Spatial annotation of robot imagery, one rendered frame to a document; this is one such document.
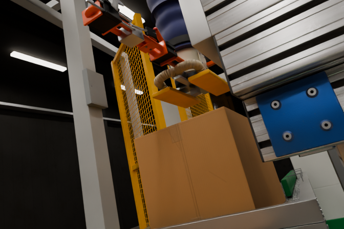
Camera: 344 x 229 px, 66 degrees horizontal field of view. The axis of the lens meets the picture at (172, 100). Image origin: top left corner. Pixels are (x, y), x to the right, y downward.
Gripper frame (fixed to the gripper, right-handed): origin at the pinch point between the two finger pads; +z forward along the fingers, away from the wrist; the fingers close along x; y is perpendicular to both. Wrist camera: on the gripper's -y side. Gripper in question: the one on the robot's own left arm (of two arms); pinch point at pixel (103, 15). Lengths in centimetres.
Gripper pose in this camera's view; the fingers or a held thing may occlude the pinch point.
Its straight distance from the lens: 88.0
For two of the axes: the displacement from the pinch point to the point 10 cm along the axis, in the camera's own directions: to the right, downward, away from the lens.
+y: 5.1, 1.6, 8.5
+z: 2.4, 9.2, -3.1
